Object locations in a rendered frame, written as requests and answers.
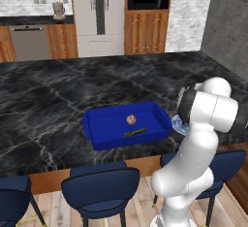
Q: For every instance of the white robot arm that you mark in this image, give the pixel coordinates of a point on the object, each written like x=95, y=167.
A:
x=193, y=166

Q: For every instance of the pink round peach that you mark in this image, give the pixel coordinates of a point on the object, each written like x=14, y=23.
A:
x=131, y=119

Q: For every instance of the green asparagus spear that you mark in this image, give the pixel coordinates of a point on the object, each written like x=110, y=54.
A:
x=135, y=132

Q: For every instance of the blue rectangular tray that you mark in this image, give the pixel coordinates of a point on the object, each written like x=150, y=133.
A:
x=106, y=130

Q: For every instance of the white and blue plate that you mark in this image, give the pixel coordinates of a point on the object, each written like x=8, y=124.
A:
x=179, y=125

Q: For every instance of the wooden tall cabinet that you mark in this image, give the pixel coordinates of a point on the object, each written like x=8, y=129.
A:
x=146, y=32

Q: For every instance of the white double-door fridge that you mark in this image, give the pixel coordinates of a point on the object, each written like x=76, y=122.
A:
x=111, y=17

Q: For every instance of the wooden base cabinets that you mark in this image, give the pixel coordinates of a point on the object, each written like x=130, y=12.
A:
x=63, y=41

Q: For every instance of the blue upholstered bar stool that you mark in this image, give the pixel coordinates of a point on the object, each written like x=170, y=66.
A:
x=226, y=166
x=14, y=195
x=100, y=192

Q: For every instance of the stainless steel dishwasher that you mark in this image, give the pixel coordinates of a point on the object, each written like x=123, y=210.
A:
x=29, y=42

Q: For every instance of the white coffee machine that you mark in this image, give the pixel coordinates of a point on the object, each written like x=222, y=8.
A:
x=58, y=10

